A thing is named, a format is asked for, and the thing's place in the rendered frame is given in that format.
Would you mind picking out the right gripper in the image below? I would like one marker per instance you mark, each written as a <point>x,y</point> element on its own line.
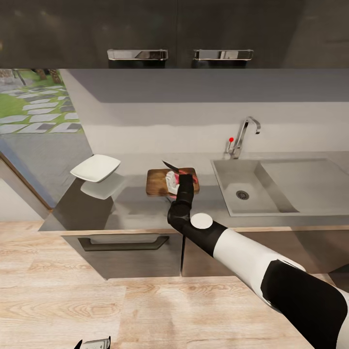
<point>186,185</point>

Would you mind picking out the cutting board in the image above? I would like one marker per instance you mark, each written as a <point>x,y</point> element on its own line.
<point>157,183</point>

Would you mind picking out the dishwasher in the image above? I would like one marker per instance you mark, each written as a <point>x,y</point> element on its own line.
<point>130,255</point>

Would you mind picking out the drop in sink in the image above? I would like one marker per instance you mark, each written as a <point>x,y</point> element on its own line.
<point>280,187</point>

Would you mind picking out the parer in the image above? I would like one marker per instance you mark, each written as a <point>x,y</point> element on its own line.
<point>195,180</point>

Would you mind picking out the bowl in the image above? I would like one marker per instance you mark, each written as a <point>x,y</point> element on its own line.
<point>97,168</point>

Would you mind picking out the cabinet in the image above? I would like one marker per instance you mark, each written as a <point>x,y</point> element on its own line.
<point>174,34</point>

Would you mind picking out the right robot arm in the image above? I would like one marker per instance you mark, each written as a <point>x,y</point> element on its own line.
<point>318,310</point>

